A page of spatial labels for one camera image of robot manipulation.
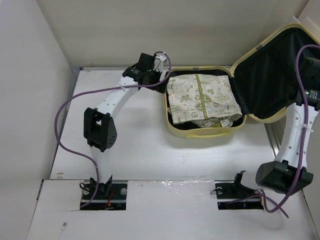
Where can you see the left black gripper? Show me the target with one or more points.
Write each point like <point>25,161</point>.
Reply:
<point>162,87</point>

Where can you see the yellow suitcase black lining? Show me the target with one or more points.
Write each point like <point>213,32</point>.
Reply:
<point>263,82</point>

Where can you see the cream cartoon print cloth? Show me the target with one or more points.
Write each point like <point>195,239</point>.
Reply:
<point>202,99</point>

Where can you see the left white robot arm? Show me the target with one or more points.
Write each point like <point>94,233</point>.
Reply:
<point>99,123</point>

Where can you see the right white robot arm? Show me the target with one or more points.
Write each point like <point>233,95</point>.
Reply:
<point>278,175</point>

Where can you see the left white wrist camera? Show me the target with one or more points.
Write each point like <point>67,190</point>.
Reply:
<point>159,61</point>

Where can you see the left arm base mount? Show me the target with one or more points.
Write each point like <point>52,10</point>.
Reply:
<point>110,196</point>

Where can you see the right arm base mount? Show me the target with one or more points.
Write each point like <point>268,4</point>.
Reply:
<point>233,195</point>

